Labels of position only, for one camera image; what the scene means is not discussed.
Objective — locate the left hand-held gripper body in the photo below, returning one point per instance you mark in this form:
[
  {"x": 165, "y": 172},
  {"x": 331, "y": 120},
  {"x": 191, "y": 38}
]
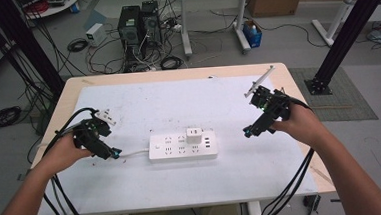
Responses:
[{"x": 91, "y": 135}]

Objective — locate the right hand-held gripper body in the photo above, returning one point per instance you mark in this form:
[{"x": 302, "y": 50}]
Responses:
[{"x": 273, "y": 107}]

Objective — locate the white charger plug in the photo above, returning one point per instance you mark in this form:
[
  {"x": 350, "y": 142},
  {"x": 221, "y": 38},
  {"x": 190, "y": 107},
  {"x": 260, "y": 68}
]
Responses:
[{"x": 194, "y": 136}]

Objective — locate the person's right hand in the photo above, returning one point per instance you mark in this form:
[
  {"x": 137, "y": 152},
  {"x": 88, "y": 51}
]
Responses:
[{"x": 301, "y": 124}]

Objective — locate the person's left hand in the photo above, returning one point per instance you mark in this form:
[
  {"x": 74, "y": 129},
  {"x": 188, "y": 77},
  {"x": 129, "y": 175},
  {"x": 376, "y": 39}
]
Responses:
[{"x": 62, "y": 153}]

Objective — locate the blue box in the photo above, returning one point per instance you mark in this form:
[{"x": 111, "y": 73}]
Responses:
[{"x": 253, "y": 38}]

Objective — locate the white table mat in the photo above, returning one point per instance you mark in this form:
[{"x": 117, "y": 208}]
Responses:
[{"x": 183, "y": 184}]

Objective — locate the grey floor mat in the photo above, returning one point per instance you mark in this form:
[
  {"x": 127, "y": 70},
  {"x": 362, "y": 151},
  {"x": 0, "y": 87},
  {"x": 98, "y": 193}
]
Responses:
[{"x": 348, "y": 101}]

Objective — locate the thin wooden stick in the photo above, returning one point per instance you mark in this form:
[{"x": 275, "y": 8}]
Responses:
[{"x": 322, "y": 174}]

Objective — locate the white box device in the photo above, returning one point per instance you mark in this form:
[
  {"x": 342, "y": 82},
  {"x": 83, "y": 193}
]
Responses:
[{"x": 95, "y": 34}]

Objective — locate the black metal pillar with base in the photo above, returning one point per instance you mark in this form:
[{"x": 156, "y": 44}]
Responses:
[{"x": 347, "y": 31}]

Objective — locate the white metal stand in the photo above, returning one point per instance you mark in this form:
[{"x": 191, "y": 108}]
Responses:
[{"x": 338, "y": 15}]

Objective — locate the black computer tower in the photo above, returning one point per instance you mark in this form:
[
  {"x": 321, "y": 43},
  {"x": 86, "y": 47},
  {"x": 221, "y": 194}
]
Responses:
[
  {"x": 151, "y": 23},
  {"x": 129, "y": 26}
]

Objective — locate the white floor power strip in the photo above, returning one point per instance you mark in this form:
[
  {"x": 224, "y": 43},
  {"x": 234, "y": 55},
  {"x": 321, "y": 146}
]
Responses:
[{"x": 176, "y": 27}]

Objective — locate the round white table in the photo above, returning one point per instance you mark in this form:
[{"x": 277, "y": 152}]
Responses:
[{"x": 53, "y": 5}]

